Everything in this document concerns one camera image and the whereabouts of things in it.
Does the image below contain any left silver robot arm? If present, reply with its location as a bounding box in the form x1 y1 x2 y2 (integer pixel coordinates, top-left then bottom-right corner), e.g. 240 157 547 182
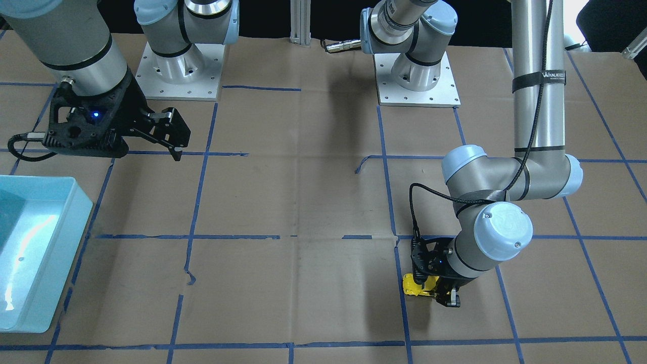
360 1 584 308

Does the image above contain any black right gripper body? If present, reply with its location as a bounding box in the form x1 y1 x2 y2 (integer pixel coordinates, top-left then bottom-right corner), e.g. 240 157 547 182
41 69 152 157

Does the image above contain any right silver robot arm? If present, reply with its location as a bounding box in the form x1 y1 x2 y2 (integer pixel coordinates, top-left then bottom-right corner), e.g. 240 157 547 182
2 1 240 162

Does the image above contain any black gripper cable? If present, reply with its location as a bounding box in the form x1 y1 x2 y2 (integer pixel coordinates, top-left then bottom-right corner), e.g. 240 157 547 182
7 132 57 162

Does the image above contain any aluminium frame post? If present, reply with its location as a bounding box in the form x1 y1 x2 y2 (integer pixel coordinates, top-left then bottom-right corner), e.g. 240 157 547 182
289 0 311 48

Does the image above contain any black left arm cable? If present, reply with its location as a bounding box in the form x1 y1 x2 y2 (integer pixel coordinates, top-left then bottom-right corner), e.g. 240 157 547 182
408 0 553 238

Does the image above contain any light blue plastic bin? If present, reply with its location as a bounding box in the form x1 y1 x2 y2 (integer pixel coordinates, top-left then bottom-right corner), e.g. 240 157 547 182
1 175 93 333

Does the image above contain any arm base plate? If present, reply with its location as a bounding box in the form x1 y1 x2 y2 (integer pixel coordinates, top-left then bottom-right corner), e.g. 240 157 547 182
135 44 226 102
374 53 461 108

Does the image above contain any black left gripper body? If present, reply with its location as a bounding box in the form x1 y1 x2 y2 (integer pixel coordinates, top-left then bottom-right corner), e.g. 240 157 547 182
410 237 473 288

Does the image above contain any yellow beetle toy car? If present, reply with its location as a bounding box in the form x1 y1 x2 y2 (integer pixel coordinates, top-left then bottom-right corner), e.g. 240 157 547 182
402 272 440 298

